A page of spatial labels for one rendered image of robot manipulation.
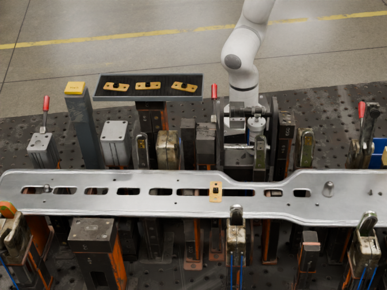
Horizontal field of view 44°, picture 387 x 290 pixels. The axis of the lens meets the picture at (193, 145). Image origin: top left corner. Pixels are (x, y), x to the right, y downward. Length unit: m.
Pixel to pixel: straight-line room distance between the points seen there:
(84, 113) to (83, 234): 0.50
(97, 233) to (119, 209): 0.12
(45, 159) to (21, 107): 2.06
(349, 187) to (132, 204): 0.67
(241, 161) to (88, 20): 3.25
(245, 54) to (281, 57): 2.22
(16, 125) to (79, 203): 0.94
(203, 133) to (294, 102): 0.85
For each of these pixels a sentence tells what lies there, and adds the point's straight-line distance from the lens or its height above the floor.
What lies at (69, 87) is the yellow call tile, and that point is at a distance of 1.72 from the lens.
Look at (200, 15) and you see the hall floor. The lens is 4.57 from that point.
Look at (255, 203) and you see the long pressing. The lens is 1.47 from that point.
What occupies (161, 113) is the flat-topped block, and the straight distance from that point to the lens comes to 1.68.
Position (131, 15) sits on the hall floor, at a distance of 4.66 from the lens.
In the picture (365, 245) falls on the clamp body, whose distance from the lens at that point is 1.37.
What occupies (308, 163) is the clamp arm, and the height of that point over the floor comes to 0.99.
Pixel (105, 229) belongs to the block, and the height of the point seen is 1.03.
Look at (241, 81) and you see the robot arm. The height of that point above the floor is 1.03.
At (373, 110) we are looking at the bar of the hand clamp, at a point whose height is 1.22.
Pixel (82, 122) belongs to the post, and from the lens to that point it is 1.78.
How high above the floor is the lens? 2.12
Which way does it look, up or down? 43 degrees down
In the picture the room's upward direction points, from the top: 3 degrees counter-clockwise
